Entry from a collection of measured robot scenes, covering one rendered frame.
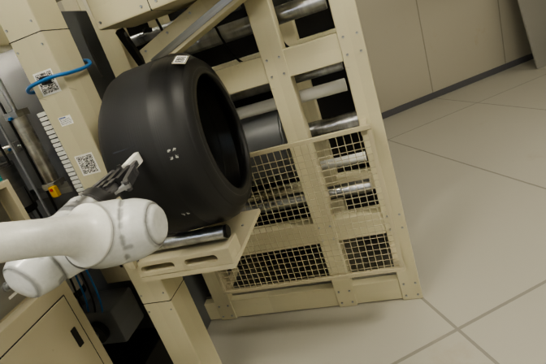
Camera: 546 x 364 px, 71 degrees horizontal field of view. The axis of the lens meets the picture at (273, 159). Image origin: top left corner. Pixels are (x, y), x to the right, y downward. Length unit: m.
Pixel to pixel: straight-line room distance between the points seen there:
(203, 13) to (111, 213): 1.04
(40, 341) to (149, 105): 0.83
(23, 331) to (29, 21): 0.94
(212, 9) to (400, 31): 3.90
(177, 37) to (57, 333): 1.12
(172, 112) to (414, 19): 4.54
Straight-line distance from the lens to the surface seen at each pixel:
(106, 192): 0.91
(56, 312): 1.53
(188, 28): 1.59
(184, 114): 1.07
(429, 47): 5.47
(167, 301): 1.63
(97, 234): 0.66
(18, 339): 1.46
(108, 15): 1.58
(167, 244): 1.35
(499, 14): 6.20
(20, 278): 0.78
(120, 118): 1.14
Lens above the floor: 1.44
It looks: 18 degrees down
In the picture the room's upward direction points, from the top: 18 degrees counter-clockwise
